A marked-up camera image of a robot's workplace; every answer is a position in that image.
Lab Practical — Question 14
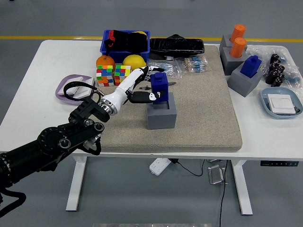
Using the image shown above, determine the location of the yellow item in bin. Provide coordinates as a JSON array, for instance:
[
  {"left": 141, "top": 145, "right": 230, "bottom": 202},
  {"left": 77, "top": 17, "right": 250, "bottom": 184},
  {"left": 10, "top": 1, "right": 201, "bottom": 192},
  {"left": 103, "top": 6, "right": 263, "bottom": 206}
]
[{"left": 132, "top": 30, "right": 149, "bottom": 40}]

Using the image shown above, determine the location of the white table leg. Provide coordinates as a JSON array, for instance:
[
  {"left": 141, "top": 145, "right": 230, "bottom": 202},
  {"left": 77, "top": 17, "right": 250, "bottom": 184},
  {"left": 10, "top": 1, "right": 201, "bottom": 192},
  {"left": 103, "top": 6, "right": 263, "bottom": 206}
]
[
  {"left": 231, "top": 160, "right": 253, "bottom": 216},
  {"left": 65, "top": 156, "right": 88, "bottom": 212}
]

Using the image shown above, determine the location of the black floor cable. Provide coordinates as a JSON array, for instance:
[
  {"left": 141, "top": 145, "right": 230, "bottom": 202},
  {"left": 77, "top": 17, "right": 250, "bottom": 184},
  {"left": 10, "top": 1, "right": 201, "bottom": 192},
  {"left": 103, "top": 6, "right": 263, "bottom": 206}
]
[{"left": 219, "top": 160, "right": 229, "bottom": 227}]

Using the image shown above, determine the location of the clear bag of black capacitors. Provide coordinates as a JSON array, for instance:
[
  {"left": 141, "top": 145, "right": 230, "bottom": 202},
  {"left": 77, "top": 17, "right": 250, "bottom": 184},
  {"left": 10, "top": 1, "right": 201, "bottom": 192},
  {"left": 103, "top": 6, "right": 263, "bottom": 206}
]
[{"left": 264, "top": 53, "right": 287, "bottom": 88}]

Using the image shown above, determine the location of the black keyboard in plastic wrap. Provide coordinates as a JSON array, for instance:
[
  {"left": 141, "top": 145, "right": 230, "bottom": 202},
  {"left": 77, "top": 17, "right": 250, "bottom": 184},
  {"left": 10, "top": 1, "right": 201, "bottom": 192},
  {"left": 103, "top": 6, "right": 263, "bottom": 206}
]
[{"left": 149, "top": 37, "right": 205, "bottom": 61}]

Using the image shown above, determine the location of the blue square seal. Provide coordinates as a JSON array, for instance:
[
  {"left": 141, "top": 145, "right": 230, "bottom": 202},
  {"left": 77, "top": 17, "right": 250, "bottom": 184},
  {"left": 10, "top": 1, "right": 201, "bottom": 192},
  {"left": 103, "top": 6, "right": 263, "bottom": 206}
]
[
  {"left": 240, "top": 55, "right": 262, "bottom": 78},
  {"left": 151, "top": 72, "right": 169, "bottom": 105}
]

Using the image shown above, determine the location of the orange fruit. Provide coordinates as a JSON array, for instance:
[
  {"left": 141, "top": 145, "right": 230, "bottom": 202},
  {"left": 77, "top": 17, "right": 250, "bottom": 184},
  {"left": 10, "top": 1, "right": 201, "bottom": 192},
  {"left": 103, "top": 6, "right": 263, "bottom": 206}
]
[{"left": 96, "top": 54, "right": 116, "bottom": 70}]

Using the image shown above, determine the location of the blue plastic bin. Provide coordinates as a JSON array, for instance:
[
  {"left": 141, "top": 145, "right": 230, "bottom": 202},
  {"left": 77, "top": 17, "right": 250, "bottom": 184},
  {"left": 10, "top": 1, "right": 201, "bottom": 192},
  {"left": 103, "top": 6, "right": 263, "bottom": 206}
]
[{"left": 99, "top": 29, "right": 151, "bottom": 62}]

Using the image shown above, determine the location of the black plug with cable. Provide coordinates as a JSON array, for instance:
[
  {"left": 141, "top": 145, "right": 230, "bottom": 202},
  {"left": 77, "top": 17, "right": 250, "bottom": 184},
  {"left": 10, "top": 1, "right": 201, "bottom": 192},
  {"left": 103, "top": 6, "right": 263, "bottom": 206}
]
[{"left": 170, "top": 158, "right": 205, "bottom": 177}]

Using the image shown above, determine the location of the clear bag of blue resistors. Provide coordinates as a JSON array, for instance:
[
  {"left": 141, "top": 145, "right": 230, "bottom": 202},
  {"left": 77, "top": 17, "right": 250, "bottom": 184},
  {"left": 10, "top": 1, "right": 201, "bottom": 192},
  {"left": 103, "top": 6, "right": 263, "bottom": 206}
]
[{"left": 146, "top": 59, "right": 183, "bottom": 79}]

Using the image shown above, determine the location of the white power strip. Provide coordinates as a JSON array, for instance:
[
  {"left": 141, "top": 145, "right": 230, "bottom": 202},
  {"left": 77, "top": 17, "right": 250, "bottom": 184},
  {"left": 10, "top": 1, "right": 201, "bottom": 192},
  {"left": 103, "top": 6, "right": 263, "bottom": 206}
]
[{"left": 149, "top": 157, "right": 171, "bottom": 177}]

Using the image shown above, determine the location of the clear bag of tan resistors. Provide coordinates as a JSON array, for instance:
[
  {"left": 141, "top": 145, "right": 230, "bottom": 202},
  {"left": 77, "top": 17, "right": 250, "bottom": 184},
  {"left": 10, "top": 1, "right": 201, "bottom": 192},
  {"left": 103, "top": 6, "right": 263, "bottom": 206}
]
[{"left": 175, "top": 56, "right": 209, "bottom": 74}]

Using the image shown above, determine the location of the grey-brown table mat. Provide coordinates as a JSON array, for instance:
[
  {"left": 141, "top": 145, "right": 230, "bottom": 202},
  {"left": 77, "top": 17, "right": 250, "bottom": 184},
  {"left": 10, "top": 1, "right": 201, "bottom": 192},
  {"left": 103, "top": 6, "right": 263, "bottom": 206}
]
[{"left": 85, "top": 45, "right": 243, "bottom": 153}]

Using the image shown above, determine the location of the black table control panel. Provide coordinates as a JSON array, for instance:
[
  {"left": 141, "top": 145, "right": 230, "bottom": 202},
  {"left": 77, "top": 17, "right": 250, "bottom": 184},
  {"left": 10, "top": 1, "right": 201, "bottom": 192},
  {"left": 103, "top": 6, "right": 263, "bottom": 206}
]
[{"left": 260, "top": 160, "right": 299, "bottom": 167}]

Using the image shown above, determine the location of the purple tray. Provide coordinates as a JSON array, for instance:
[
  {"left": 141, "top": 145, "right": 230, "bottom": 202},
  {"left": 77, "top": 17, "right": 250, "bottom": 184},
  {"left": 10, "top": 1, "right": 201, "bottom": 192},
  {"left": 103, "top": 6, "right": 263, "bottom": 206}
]
[{"left": 55, "top": 74, "right": 97, "bottom": 106}]

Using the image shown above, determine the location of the clear plastic bag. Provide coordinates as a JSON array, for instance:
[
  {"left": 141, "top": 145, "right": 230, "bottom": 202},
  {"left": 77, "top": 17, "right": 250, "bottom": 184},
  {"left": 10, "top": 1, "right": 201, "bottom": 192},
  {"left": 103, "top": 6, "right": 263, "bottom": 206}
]
[{"left": 246, "top": 44, "right": 293, "bottom": 62}]

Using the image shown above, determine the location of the multicolour puzzle cube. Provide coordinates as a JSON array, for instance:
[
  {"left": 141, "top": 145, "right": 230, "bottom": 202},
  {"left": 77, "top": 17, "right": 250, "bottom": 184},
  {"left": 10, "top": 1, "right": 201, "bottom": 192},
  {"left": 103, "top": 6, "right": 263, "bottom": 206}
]
[
  {"left": 96, "top": 65, "right": 114, "bottom": 87},
  {"left": 114, "top": 64, "right": 132, "bottom": 86}
]

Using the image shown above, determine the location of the black cloth bag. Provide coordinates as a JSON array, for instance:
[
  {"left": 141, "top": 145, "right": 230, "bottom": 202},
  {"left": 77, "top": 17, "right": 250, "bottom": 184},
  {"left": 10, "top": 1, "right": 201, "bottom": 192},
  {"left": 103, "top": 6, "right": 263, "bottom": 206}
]
[{"left": 104, "top": 29, "right": 149, "bottom": 53}]

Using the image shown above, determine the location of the grey seal holder block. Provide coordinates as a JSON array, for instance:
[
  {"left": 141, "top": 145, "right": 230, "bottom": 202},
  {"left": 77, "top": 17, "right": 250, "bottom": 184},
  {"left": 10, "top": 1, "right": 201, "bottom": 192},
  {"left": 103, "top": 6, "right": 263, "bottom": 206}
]
[
  {"left": 146, "top": 92, "right": 177, "bottom": 130},
  {"left": 228, "top": 61, "right": 265, "bottom": 97},
  {"left": 220, "top": 46, "right": 248, "bottom": 76},
  {"left": 219, "top": 34, "right": 248, "bottom": 52}
]

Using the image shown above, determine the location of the silver metal bracket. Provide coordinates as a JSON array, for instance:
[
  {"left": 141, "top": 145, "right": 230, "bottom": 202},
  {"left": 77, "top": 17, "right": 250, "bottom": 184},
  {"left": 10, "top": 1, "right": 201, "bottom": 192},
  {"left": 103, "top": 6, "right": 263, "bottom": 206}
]
[{"left": 207, "top": 165, "right": 229, "bottom": 185}]

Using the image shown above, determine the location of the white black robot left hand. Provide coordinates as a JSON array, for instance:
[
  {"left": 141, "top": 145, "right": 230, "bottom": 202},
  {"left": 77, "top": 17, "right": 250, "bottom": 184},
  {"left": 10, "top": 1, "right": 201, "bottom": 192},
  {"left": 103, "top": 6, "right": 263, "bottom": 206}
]
[{"left": 100, "top": 66, "right": 166, "bottom": 107}]

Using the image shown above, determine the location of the light blue tray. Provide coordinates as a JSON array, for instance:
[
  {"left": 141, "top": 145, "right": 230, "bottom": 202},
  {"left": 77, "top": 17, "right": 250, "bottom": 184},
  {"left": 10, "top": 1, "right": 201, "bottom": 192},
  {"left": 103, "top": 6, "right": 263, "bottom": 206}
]
[{"left": 260, "top": 87, "right": 303, "bottom": 120}]

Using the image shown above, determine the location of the white switch plate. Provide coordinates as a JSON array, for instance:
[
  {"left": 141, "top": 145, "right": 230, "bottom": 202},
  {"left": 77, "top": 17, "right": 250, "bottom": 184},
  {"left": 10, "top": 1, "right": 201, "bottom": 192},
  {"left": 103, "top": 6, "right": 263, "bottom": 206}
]
[
  {"left": 72, "top": 78, "right": 96, "bottom": 101},
  {"left": 58, "top": 76, "right": 84, "bottom": 96}
]

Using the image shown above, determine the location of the yellow lemon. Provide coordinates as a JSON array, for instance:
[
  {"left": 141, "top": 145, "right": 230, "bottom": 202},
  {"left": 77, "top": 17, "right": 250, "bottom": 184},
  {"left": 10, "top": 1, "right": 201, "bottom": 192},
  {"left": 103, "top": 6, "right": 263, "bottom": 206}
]
[{"left": 122, "top": 54, "right": 147, "bottom": 71}]

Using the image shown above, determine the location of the clear bag of blue components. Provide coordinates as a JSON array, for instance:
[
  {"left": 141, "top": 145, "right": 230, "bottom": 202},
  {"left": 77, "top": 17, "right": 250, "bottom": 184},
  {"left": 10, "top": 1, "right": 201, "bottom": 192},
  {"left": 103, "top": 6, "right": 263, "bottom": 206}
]
[{"left": 283, "top": 66, "right": 303, "bottom": 89}]

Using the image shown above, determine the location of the white switch panel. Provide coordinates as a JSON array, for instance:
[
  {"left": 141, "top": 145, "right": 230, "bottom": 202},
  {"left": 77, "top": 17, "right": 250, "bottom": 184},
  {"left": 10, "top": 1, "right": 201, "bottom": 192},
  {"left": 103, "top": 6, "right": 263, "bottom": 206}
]
[{"left": 267, "top": 94, "right": 299, "bottom": 116}]

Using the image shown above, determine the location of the orange cylinder seal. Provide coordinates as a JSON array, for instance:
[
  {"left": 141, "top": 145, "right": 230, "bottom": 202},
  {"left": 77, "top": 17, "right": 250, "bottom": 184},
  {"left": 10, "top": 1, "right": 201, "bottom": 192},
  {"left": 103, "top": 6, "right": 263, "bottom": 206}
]
[
  {"left": 230, "top": 37, "right": 247, "bottom": 59},
  {"left": 230, "top": 24, "right": 247, "bottom": 43}
]

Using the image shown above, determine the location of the black metal hand tool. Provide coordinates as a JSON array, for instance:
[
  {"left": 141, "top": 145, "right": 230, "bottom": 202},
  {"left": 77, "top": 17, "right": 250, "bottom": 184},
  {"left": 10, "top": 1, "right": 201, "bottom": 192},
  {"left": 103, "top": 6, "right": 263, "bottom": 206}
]
[{"left": 139, "top": 81, "right": 177, "bottom": 90}]

